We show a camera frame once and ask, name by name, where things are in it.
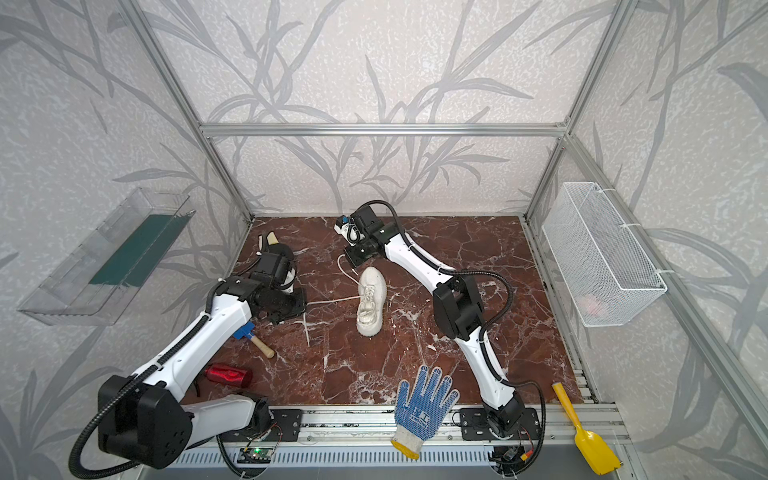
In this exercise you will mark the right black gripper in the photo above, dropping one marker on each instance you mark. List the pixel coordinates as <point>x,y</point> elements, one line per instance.
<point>360,252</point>

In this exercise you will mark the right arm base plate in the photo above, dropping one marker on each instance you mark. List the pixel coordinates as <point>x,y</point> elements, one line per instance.
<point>475,426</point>

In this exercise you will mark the white knit sneaker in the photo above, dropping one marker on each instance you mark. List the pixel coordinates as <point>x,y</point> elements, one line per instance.
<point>372,293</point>

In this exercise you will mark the white wire mesh basket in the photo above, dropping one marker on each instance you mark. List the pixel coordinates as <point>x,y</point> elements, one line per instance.
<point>597,253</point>

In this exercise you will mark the red black spray bottle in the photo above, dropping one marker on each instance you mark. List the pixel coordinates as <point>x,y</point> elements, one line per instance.
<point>229,375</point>

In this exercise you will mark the pink item in basket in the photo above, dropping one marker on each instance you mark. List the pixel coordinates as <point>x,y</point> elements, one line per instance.
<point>590,305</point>

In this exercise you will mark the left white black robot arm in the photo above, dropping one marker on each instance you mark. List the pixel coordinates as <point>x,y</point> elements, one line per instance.
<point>141,419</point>

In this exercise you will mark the left green circuit board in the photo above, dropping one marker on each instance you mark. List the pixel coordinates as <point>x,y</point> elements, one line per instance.
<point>255,455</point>

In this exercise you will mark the clear plastic wall tray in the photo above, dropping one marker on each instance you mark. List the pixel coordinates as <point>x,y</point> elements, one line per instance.
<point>95,284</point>

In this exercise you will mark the wooden handle blue mallet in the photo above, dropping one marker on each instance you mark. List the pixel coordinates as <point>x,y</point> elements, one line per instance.
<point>247,332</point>

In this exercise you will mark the right circuit board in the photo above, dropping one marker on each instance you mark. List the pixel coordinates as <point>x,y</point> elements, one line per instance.
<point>510,456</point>

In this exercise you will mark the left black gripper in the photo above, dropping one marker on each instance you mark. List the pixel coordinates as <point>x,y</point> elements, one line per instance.
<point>283,303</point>

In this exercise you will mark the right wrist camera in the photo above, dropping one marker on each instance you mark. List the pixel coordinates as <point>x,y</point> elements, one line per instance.
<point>345,227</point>

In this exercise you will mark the black work glove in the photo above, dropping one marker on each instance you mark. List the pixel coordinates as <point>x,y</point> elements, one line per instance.
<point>268,244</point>

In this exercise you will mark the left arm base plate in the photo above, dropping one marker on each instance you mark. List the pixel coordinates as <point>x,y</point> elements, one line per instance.
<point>273,425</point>

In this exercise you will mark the blue dotted work glove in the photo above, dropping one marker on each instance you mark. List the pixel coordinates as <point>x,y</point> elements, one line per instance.
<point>421,408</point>

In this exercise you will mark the yellow plastic scoop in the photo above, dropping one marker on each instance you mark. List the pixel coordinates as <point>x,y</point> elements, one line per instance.
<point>599,456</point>

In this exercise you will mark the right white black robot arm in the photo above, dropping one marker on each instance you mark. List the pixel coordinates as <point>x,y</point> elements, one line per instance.
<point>457,304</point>

